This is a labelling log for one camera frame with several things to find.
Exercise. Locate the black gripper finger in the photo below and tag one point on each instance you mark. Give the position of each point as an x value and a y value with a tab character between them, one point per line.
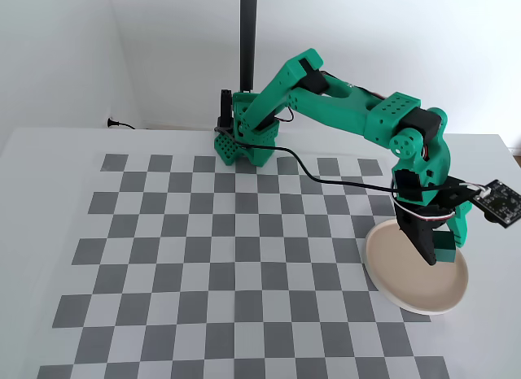
421	240

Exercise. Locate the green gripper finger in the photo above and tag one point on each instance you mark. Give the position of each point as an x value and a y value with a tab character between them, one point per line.
461	228

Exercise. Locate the dark green dice cube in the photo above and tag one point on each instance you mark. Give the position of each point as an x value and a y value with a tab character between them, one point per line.
445	249

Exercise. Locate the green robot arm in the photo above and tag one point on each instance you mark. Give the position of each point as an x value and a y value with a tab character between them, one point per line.
338	106

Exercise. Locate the beige round plate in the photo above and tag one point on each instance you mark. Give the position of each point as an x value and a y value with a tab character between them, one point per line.
407	285

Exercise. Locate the grey white checkerboard mat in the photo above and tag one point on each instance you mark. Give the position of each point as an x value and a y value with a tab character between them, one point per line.
228	281

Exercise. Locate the black vertical pole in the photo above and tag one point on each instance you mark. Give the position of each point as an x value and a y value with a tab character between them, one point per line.
248	29

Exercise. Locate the black wrist camera board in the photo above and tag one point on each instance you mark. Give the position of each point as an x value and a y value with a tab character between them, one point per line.
500	204

